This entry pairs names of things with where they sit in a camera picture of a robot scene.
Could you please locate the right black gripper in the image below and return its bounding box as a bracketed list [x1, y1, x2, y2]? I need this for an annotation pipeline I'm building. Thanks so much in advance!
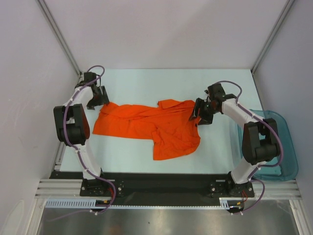
[189, 97, 219, 125]

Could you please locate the orange t-shirt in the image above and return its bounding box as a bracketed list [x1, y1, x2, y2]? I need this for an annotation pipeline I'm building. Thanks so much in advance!
[93, 99, 201, 161]

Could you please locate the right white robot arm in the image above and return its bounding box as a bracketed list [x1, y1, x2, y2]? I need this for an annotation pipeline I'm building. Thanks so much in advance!
[189, 81, 284, 197]

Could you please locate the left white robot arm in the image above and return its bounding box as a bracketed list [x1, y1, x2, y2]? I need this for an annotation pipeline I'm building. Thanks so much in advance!
[53, 70, 114, 197]

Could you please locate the teal plastic bin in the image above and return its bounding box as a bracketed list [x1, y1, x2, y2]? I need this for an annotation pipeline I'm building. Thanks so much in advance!
[250, 110, 298, 182]

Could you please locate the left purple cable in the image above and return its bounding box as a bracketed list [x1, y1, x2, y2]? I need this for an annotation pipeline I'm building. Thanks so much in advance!
[46, 65, 117, 222]

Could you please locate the left aluminium frame post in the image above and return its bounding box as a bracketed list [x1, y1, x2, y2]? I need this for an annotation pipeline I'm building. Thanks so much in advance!
[35, 0, 81, 76]

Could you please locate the aluminium frame post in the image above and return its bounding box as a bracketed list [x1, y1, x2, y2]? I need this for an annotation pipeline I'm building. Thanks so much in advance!
[35, 0, 81, 76]
[250, 0, 296, 76]

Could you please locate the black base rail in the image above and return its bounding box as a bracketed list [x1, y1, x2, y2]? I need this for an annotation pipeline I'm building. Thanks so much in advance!
[50, 171, 254, 205]

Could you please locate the white cable duct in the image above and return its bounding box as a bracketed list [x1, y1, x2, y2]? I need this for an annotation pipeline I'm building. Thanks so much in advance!
[45, 198, 245, 211]

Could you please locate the right aluminium frame post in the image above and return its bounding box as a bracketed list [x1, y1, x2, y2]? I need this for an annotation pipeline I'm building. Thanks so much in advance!
[250, 0, 296, 76]

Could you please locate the aluminium front rail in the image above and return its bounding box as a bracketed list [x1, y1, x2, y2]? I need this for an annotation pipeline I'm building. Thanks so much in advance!
[34, 178, 84, 199]

